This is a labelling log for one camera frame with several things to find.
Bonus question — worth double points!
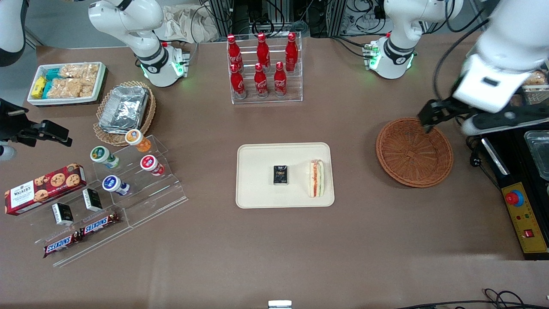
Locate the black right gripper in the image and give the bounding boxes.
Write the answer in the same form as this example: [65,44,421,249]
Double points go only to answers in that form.
[0,99,73,148]

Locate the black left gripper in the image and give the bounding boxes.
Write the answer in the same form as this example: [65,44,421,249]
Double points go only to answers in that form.
[418,97,479,134]

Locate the triangular sandwich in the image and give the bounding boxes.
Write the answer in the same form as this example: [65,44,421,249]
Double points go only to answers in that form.
[309,159,325,198]

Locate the brown round wicker basket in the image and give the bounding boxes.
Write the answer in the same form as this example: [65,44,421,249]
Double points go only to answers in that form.
[376,118,454,188]

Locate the light woven wicker basket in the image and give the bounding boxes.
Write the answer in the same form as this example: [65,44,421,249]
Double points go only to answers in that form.
[93,81,157,147]

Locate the cream rectangular tray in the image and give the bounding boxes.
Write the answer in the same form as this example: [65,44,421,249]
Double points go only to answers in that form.
[235,142,335,209]

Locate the clear-wrapped rice cracker pack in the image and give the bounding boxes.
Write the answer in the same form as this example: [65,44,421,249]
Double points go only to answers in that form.
[60,64,100,80]
[47,78,95,99]
[525,70,548,86]

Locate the yellow snack pack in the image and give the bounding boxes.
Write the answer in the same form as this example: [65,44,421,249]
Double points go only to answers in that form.
[31,76,47,99]

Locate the green lid yogurt cup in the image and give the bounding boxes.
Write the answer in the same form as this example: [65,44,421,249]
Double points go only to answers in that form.
[90,146,121,169]

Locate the red Walkers cookie box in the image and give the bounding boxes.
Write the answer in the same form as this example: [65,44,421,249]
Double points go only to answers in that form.
[4,163,87,216]

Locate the white rectangular snack bin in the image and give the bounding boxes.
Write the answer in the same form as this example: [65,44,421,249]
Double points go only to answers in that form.
[27,62,107,106]

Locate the small black white box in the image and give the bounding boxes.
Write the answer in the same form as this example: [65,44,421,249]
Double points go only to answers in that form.
[51,203,75,227]
[82,188,103,212]

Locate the silver foil container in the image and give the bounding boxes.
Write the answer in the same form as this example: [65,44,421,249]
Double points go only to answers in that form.
[99,85,150,133]

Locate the blue lid yogurt cup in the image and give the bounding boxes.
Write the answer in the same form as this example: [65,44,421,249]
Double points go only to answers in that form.
[102,175,130,196]

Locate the orange lid yogurt cup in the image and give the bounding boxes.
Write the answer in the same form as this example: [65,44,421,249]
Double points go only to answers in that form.
[125,129,152,153]

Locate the Snickers chocolate bar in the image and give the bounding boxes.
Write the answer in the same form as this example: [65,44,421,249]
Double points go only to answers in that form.
[42,232,84,259]
[79,212,121,237]

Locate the red lid yogurt cup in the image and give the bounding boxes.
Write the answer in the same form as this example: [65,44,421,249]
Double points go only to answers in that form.
[140,155,166,177]

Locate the clear bin of pastries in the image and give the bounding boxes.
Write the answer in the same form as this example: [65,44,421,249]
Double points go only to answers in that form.
[510,67,549,107]

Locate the red emergency stop button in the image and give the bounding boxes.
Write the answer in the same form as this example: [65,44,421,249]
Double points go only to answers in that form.
[505,190,525,207]

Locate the clear plastic container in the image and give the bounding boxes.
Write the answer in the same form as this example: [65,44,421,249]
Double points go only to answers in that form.
[524,130,549,181]

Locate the clear acrylic step display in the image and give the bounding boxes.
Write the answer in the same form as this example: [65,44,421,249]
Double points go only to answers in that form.
[16,185,133,268]
[89,135,189,228]

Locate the clear acrylic bottle rack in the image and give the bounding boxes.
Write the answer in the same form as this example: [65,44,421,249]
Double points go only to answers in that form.
[226,31,303,105]

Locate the black yellow control box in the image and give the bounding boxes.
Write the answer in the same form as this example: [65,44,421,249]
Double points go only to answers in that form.
[480,129,549,261]

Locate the red cola bottle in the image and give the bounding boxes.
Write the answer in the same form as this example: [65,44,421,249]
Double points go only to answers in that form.
[273,61,288,98]
[256,33,271,72]
[285,32,299,73]
[253,63,269,99]
[226,34,244,72]
[230,64,247,100]

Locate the beige cloth bag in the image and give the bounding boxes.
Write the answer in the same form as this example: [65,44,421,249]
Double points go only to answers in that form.
[162,5,220,44]

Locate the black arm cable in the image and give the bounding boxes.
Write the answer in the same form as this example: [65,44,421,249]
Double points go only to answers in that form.
[432,18,490,103]

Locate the black table cable with plug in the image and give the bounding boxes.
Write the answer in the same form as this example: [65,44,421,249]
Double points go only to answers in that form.
[465,135,502,190]

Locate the black floor cables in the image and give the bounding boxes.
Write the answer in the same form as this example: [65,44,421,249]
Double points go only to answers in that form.
[394,288,549,309]

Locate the black aluminium frame rack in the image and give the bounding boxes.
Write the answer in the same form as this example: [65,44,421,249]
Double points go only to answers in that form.
[208,0,349,38]

